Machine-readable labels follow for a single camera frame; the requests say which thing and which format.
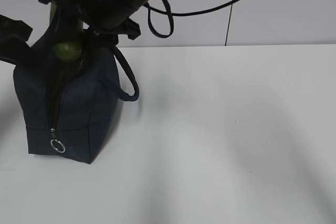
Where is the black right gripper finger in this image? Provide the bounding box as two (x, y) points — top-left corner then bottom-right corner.
(43, 2), (83, 48)

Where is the green cucumber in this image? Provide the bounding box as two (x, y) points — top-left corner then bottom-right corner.
(48, 0), (85, 62)

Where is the dark blue lunch bag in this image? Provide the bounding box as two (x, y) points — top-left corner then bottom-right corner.
(13, 32), (140, 164)

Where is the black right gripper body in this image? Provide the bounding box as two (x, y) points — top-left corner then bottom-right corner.
(39, 0), (141, 40)

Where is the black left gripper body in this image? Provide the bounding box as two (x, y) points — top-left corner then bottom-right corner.
(0, 14), (34, 61)

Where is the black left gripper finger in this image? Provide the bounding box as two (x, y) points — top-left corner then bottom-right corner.
(1, 38), (35, 67)

